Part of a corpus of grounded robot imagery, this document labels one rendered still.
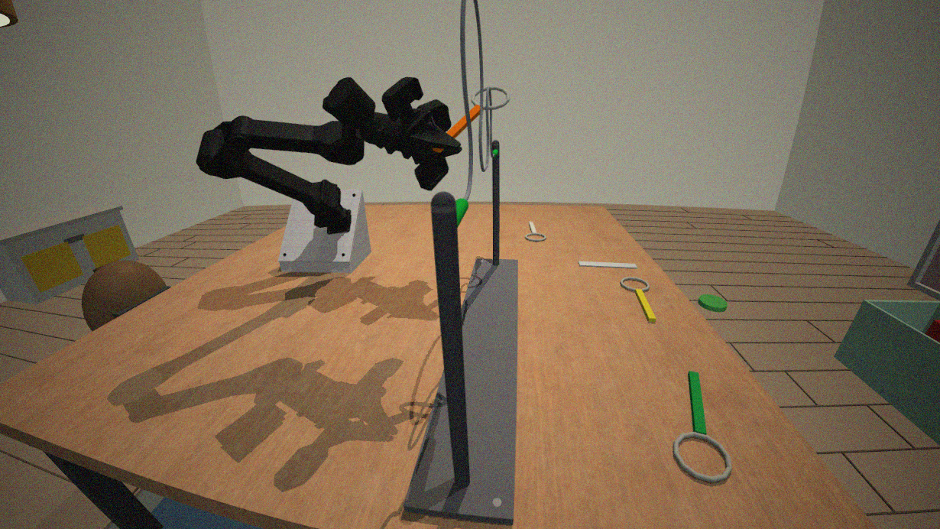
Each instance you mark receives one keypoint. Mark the grey ring with orange handle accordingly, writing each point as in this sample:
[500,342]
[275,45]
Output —
[474,113]

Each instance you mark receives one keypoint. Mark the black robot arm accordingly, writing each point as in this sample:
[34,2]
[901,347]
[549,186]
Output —
[224,151]

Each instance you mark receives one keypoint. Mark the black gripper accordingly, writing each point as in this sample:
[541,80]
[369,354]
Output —
[415,134]

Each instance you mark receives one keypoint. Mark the yellow handle with grey loop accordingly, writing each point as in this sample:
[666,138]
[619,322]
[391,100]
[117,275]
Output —
[643,301]

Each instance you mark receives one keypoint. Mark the grey ring with green handle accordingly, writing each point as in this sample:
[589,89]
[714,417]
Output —
[699,430]

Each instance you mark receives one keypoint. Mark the white flat bar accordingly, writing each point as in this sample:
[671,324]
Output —
[606,264]

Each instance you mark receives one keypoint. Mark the cream loop with flat handle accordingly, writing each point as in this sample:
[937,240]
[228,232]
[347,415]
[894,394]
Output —
[533,232]

